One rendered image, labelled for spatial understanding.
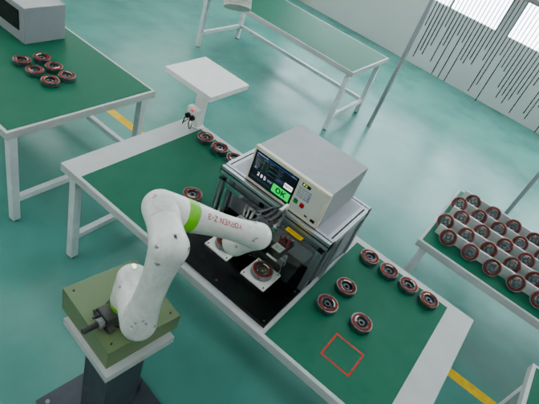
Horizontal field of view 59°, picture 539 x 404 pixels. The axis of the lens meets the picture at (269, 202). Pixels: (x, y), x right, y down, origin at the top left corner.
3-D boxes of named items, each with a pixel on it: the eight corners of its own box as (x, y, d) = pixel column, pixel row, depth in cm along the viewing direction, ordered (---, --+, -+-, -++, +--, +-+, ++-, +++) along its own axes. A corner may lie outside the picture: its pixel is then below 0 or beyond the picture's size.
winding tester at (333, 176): (314, 229, 224) (331, 196, 211) (245, 177, 237) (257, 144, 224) (352, 198, 252) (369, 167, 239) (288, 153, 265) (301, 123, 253)
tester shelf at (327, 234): (327, 252, 221) (330, 245, 218) (219, 171, 242) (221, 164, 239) (368, 214, 253) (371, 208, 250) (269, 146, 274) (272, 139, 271)
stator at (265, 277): (262, 286, 233) (265, 281, 230) (245, 272, 236) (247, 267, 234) (276, 275, 241) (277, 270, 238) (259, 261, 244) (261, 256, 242)
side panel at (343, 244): (319, 279, 253) (343, 236, 233) (315, 275, 253) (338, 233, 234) (344, 254, 273) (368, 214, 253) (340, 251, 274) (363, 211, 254)
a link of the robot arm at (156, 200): (136, 230, 150) (156, 204, 145) (131, 201, 158) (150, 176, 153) (185, 242, 162) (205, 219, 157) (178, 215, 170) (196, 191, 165)
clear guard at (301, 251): (285, 284, 208) (289, 275, 204) (244, 250, 215) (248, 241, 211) (323, 249, 231) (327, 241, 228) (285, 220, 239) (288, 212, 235)
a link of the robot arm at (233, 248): (212, 239, 191) (224, 263, 193) (232, 232, 183) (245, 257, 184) (234, 224, 201) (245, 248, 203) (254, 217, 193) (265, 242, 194)
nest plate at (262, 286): (262, 292, 231) (263, 290, 231) (240, 272, 236) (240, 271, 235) (280, 276, 242) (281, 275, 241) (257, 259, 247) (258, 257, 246)
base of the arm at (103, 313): (90, 349, 175) (92, 340, 171) (69, 318, 180) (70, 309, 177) (148, 317, 194) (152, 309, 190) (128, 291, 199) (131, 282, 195)
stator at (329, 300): (317, 315, 233) (319, 310, 231) (313, 296, 242) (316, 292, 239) (338, 317, 236) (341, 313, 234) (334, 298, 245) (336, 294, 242)
